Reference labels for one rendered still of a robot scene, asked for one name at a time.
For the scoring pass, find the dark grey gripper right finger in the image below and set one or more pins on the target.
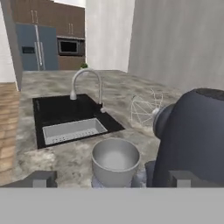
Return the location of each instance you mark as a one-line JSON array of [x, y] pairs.
[[181, 178]]

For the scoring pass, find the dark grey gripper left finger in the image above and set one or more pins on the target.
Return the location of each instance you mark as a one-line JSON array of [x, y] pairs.
[[40, 178]]

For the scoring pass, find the dark blue stand mixer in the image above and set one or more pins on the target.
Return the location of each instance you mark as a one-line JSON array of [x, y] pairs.
[[189, 140]]

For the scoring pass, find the silver mixer bowl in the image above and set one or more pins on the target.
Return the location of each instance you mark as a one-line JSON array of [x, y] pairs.
[[115, 163]]

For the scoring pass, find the grey sink strainer tray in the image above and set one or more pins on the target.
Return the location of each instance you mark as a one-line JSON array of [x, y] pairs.
[[73, 131]]

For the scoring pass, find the black sink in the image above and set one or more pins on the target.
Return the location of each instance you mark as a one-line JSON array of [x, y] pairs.
[[67, 115]]

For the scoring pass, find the silver curved tap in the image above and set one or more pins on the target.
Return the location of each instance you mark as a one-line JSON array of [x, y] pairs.
[[87, 78]]

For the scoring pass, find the small green plant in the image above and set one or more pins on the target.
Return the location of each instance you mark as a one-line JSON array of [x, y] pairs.
[[84, 65]]

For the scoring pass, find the blue-grey fridge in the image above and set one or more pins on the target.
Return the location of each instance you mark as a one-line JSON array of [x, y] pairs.
[[36, 48]]

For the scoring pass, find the built-in oven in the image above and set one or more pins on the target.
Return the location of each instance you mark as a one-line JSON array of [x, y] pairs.
[[68, 46]]

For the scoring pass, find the brown wooden cupboards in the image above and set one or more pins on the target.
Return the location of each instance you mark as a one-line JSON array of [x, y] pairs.
[[62, 17]]

